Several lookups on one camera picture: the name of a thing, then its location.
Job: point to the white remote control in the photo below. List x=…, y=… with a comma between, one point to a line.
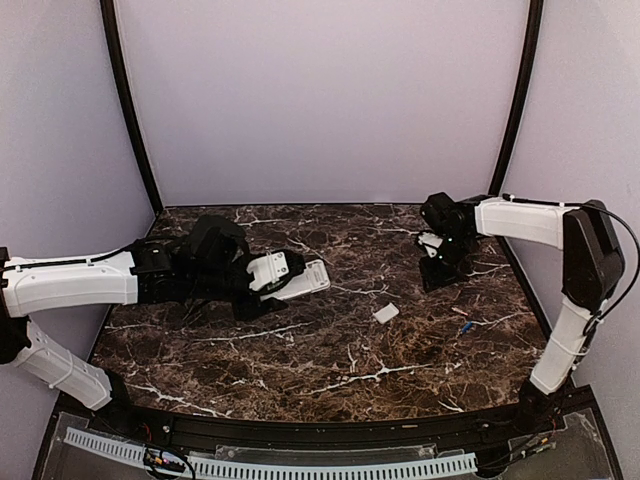
x=314, y=279

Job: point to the black front rail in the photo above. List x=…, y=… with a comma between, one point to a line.
x=482, y=428

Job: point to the white slotted cable duct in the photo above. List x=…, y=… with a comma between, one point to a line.
x=252, y=463

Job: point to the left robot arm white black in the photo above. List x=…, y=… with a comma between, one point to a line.
x=33, y=285

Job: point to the black frame post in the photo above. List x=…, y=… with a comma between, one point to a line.
x=521, y=88
x=124, y=92

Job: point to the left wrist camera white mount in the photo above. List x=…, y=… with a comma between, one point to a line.
x=273, y=271

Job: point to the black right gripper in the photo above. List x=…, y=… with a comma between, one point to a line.
x=435, y=279

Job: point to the right black frame post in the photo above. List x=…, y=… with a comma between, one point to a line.
x=521, y=88

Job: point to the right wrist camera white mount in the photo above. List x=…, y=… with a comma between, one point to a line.
x=429, y=242

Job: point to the white battery cover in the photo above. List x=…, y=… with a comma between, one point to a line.
x=386, y=313

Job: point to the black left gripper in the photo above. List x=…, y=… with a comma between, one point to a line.
x=256, y=308

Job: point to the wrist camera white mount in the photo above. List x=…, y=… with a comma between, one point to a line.
x=429, y=242
x=273, y=271

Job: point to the left black frame post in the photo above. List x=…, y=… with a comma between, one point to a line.
x=124, y=92

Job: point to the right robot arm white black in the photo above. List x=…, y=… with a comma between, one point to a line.
x=592, y=266

